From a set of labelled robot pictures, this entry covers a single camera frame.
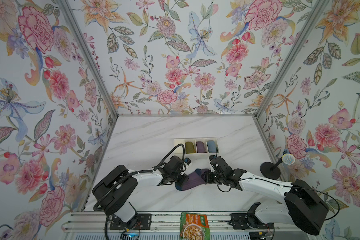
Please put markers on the black stand with round lamp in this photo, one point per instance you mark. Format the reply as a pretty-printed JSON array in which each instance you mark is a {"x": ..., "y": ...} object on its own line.
[{"x": 271, "y": 171}]

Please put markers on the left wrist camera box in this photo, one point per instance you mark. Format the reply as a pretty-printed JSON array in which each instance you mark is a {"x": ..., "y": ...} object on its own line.
[{"x": 187, "y": 162}]

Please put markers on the white divided organizer tray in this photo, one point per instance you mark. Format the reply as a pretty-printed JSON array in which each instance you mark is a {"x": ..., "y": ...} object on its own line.
[{"x": 197, "y": 155}]

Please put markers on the green snack bag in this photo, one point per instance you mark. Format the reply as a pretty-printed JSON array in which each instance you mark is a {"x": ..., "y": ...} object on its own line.
[{"x": 194, "y": 227}]

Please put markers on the purple rolled sock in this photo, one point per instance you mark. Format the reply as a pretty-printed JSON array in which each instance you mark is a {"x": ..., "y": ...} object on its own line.
[{"x": 200, "y": 147}]

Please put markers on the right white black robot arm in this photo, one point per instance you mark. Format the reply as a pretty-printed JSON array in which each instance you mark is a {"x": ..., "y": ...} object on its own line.
[{"x": 297, "y": 203}]

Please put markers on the olive green rolled sock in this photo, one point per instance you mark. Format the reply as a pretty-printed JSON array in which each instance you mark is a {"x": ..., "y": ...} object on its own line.
[{"x": 190, "y": 148}]

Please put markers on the blue rolled sock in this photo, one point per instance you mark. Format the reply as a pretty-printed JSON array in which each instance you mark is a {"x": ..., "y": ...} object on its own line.
[{"x": 212, "y": 146}]

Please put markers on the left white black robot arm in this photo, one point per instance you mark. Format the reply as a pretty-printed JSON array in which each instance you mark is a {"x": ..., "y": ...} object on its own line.
[{"x": 113, "y": 192}]

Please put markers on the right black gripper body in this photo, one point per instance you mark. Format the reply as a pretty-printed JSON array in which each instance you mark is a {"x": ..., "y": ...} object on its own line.
[{"x": 211, "y": 177}]

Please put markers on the purple yellow teal sock pair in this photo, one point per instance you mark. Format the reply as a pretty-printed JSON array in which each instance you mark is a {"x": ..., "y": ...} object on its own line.
[{"x": 196, "y": 178}]

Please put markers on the aluminium mounting rail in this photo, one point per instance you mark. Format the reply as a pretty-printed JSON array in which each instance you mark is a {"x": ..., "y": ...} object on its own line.
[{"x": 160, "y": 222}]

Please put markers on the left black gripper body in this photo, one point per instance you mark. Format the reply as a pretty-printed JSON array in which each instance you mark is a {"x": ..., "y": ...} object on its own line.
[{"x": 178, "y": 178}]

